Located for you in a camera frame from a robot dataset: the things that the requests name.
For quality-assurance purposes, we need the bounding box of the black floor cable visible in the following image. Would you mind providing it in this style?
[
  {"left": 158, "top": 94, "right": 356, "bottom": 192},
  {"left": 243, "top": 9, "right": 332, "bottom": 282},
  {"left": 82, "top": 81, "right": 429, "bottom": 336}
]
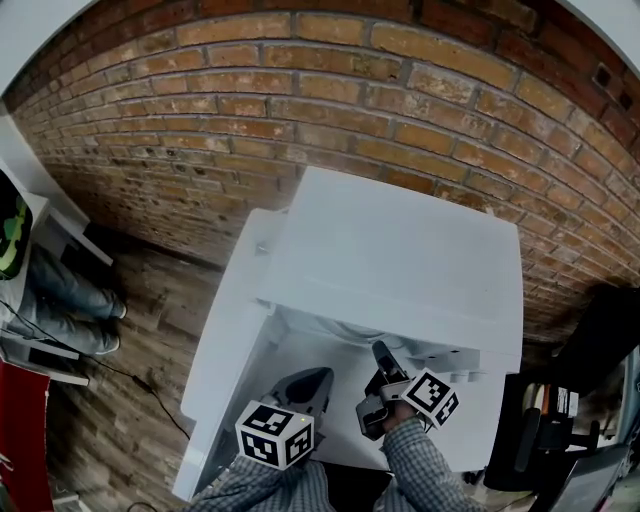
[{"left": 94, "top": 358, "right": 194, "bottom": 442}]

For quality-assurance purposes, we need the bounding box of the white side desk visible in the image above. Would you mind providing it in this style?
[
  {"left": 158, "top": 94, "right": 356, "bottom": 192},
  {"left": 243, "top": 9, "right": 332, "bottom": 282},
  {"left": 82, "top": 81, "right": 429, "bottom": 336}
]
[{"left": 0, "top": 114, "right": 115, "bottom": 267}]

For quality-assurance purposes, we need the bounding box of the red cabinet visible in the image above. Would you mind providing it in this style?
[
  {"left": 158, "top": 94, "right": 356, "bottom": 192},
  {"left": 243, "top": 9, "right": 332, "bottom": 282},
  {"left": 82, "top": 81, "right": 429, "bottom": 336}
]
[{"left": 0, "top": 359, "right": 54, "bottom": 512}]

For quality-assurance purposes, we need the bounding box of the black office chair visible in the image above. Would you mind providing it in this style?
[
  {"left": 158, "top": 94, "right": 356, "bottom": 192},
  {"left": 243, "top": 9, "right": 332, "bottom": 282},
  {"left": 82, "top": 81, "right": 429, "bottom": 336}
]
[{"left": 552, "top": 284, "right": 640, "bottom": 382}]

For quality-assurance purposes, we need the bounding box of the person's right forearm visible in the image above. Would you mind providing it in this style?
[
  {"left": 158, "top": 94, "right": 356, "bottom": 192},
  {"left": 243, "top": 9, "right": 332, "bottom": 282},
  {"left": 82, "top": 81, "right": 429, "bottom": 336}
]
[{"left": 374, "top": 402, "right": 487, "bottom": 512}]

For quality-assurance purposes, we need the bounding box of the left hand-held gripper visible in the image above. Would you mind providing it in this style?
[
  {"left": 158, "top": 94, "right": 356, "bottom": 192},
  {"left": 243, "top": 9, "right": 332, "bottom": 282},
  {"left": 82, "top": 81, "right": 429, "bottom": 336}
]
[{"left": 234, "top": 368, "right": 336, "bottom": 472}]

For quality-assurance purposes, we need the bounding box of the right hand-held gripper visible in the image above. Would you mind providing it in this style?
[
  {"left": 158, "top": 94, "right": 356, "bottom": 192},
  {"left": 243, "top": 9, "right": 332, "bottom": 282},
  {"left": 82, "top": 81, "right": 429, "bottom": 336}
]
[{"left": 355, "top": 340, "right": 460, "bottom": 442}]

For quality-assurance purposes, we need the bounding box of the white low shelf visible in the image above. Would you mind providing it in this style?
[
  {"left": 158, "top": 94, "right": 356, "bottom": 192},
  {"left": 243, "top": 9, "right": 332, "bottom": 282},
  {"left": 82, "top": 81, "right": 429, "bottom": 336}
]
[{"left": 0, "top": 324, "right": 92, "bottom": 388}]

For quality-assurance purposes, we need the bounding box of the black equipment rack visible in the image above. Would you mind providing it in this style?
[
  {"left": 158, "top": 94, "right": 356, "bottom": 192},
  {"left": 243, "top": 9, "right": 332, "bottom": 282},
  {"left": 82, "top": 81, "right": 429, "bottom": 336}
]
[{"left": 483, "top": 372, "right": 609, "bottom": 494}]

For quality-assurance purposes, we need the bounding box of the person's left forearm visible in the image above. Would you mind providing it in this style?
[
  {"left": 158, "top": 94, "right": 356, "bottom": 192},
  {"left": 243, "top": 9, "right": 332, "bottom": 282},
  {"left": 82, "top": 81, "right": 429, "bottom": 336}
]
[{"left": 188, "top": 453, "right": 332, "bottom": 512}]

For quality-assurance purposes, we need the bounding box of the gray laptop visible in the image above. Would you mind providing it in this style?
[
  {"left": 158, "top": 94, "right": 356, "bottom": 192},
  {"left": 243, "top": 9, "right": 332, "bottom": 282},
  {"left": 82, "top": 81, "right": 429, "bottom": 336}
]
[{"left": 537, "top": 444, "right": 634, "bottom": 512}]

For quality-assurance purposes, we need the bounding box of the black green backpack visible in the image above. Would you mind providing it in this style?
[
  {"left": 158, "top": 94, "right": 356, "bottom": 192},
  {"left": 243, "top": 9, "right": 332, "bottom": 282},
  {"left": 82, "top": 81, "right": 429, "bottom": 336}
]
[{"left": 0, "top": 169, "right": 34, "bottom": 281}]

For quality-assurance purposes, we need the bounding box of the white table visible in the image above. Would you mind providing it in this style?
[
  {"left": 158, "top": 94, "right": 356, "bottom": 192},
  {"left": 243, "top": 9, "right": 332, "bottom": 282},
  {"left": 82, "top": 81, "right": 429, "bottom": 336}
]
[{"left": 179, "top": 207, "right": 506, "bottom": 474}]

